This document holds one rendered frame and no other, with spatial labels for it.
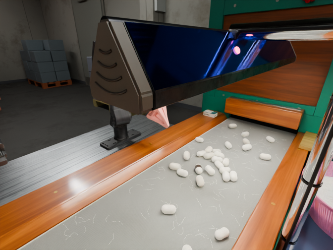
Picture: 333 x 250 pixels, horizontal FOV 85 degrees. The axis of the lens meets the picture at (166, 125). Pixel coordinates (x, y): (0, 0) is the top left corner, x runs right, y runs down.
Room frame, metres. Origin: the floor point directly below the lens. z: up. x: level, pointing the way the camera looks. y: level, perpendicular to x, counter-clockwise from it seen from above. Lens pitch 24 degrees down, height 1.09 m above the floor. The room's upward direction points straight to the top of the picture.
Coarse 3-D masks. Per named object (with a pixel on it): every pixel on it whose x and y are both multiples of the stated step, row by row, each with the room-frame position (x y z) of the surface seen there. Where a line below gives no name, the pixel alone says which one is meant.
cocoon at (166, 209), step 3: (165, 204) 0.31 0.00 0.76; (162, 207) 0.30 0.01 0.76; (165, 207) 0.30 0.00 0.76; (168, 207) 0.30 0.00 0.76; (171, 207) 0.30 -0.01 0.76; (174, 207) 0.30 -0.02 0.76; (162, 210) 0.30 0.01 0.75; (165, 210) 0.30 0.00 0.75; (168, 210) 0.30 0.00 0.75; (171, 210) 0.30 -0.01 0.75; (174, 210) 0.30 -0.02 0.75; (165, 213) 0.29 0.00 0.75; (168, 213) 0.29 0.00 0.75; (171, 213) 0.29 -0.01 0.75
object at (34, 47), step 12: (24, 48) 5.24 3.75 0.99; (36, 48) 5.25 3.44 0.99; (48, 48) 5.22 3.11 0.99; (60, 48) 5.36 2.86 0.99; (24, 60) 5.44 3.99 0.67; (36, 60) 4.86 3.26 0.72; (48, 60) 5.06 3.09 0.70; (60, 60) 5.31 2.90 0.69; (36, 72) 5.00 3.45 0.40; (48, 72) 5.01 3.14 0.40; (60, 72) 5.25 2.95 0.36; (36, 84) 5.18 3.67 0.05; (48, 84) 5.41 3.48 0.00
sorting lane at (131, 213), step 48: (192, 144) 0.61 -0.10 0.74; (240, 144) 0.61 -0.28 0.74; (288, 144) 0.61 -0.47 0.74; (144, 192) 0.36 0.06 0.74; (192, 192) 0.36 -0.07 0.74; (240, 192) 0.36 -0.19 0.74; (48, 240) 0.24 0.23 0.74; (96, 240) 0.24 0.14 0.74; (144, 240) 0.24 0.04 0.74; (192, 240) 0.24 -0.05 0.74
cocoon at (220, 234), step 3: (222, 228) 0.25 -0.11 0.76; (225, 228) 0.25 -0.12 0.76; (216, 231) 0.25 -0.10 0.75; (219, 231) 0.24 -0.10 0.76; (222, 231) 0.24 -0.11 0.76; (225, 231) 0.24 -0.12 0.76; (228, 231) 0.25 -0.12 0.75; (216, 234) 0.24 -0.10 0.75; (219, 234) 0.24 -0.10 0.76; (222, 234) 0.24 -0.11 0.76; (225, 234) 0.24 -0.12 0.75; (228, 234) 0.24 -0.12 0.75; (216, 237) 0.24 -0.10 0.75; (219, 237) 0.23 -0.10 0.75; (222, 237) 0.24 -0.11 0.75; (225, 237) 0.24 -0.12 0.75
